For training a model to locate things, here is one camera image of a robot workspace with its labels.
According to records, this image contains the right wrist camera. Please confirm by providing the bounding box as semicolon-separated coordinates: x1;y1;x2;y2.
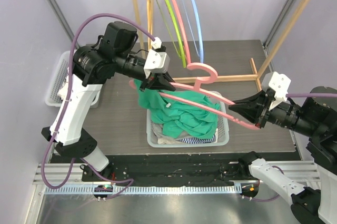
261;71;291;111

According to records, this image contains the yellow plastic hanger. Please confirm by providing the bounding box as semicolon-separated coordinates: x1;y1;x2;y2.
143;0;155;51

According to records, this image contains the lime green hanger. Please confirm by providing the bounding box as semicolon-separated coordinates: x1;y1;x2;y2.
155;0;187;68

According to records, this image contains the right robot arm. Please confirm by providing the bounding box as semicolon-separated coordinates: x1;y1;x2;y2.
229;86;336;223

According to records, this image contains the slotted cable duct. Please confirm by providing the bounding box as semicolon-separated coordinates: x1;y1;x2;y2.
44;184;242;195

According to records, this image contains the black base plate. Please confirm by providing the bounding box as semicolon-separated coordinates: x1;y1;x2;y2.
49;151;282;188

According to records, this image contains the light blue hanger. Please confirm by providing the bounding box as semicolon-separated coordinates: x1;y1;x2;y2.
181;0;204;63

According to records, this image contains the grey right frame post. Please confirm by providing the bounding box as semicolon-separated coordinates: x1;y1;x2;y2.
262;0;312;51

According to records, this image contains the green tank top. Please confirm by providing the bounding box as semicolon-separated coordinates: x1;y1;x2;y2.
137;89;218;139

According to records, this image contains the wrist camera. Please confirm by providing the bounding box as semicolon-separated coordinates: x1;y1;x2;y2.
143;37;170;79
261;71;291;111

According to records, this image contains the white left laundry basket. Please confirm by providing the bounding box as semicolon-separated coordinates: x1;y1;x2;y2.
45;50;101;109

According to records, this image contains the pink plastic hanger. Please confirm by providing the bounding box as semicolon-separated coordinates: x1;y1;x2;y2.
128;62;261;131

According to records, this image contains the white centre laundry basket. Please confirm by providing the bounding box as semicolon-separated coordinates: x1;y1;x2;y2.
146;91;230;148

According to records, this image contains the white cloth in left basket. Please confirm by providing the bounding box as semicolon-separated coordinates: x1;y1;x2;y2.
57;68;69;101

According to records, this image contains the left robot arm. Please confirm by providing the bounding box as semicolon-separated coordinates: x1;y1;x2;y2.
42;21;175;181

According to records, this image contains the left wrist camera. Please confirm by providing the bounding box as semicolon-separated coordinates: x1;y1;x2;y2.
143;37;170;79

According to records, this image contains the white laundry basket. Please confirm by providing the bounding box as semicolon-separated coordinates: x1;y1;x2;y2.
45;50;101;109
146;91;230;148

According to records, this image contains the grey tank top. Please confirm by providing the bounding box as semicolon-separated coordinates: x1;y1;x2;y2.
152;123;170;140

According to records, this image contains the coral pink hanger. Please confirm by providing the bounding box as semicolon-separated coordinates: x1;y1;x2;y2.
171;0;191;65

